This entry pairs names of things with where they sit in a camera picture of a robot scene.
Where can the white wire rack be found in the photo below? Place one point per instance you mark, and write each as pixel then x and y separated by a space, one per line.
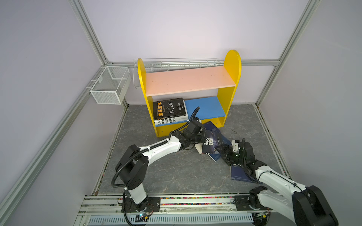
pixel 154 65

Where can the dark blue book top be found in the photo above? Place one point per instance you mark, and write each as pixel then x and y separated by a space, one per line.
pixel 212 130

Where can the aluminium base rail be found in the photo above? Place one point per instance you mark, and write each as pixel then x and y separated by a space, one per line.
pixel 194 204

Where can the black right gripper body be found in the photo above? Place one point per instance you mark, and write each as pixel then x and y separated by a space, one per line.
pixel 233 157

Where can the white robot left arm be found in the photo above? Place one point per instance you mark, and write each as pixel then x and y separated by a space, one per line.
pixel 132 167

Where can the black book yellow characters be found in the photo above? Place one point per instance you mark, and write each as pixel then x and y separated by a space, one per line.
pixel 172 108

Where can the white book black text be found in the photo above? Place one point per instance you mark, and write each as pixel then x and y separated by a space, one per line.
pixel 170 120

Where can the dark blue book under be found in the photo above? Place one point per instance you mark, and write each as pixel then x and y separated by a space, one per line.
pixel 215 156

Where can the white vented cable duct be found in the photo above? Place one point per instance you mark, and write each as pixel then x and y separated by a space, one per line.
pixel 170 219

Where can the blue book yellow label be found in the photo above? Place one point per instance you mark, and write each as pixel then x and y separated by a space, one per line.
pixel 238 174

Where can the yellow wooden bookshelf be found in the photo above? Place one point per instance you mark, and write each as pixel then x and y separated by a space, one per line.
pixel 214 109

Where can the dark book white characters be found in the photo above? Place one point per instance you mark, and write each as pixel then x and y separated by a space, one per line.
pixel 212 143

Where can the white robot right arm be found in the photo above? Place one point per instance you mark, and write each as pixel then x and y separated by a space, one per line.
pixel 303 205

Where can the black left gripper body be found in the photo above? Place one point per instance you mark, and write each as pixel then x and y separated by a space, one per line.
pixel 200 138

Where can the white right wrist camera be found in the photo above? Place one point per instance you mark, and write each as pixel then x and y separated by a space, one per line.
pixel 235 145

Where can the white mesh basket box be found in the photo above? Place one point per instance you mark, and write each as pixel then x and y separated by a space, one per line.
pixel 111 86

